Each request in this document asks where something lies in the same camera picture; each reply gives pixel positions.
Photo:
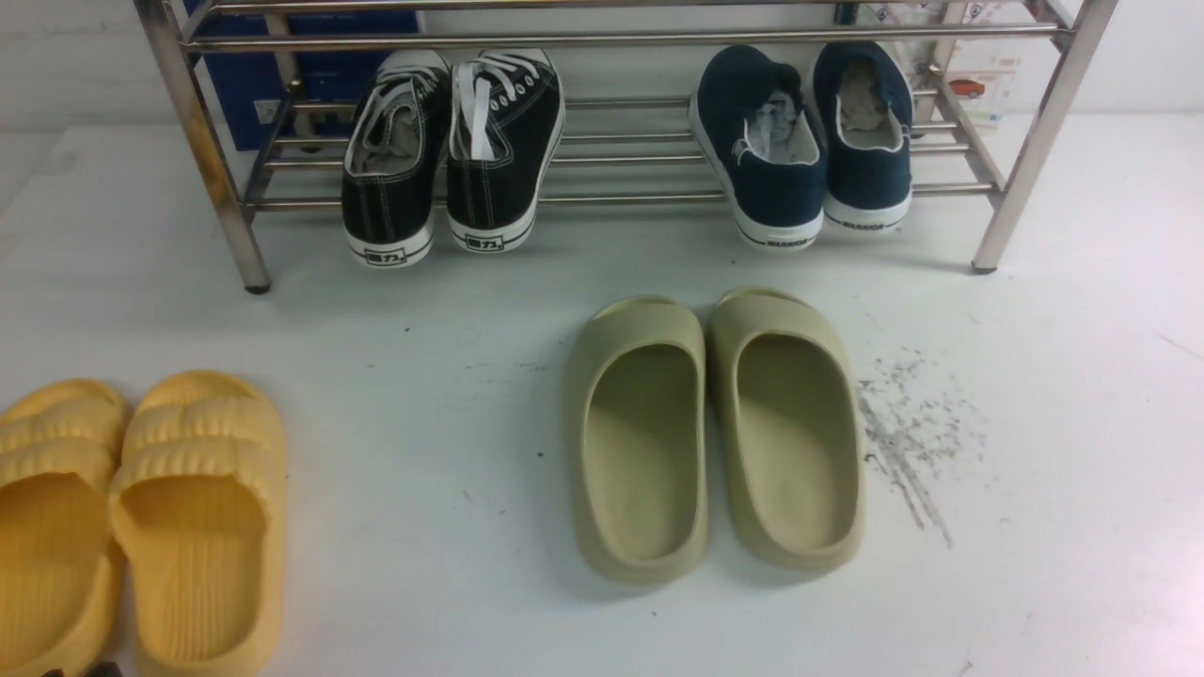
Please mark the navy slip-on shoe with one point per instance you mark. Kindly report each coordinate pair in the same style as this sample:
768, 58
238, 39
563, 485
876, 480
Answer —
749, 118
865, 108

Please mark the stainless steel shoe rack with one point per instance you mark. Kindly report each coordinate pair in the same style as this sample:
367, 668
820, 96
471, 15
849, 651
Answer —
291, 143

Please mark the blue box behind rack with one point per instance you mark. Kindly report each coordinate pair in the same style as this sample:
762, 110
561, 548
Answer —
250, 86

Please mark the green foam slide left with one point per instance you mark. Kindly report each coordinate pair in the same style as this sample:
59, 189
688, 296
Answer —
633, 407

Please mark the green foam slide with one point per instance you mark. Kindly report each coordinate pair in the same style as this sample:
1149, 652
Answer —
792, 438
633, 407

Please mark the green foam slide right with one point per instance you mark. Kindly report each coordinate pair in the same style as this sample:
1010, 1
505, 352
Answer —
792, 438

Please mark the black canvas sneaker right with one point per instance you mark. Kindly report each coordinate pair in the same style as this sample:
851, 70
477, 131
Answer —
508, 114

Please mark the black canvas sneaker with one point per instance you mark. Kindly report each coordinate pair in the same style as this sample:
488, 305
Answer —
508, 114
389, 167

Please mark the black canvas sneaker left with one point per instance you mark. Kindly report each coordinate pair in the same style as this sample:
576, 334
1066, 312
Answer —
389, 167

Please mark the yellow foam slide right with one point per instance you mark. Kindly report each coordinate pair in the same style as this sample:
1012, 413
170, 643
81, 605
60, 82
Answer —
199, 506

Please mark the yellow foam slide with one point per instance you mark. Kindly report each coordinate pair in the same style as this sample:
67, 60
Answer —
61, 569
199, 506

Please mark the white printed poster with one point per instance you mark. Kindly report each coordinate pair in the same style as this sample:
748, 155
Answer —
980, 73

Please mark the yellow foam slide left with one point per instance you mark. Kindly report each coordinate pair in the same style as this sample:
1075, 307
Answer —
61, 569

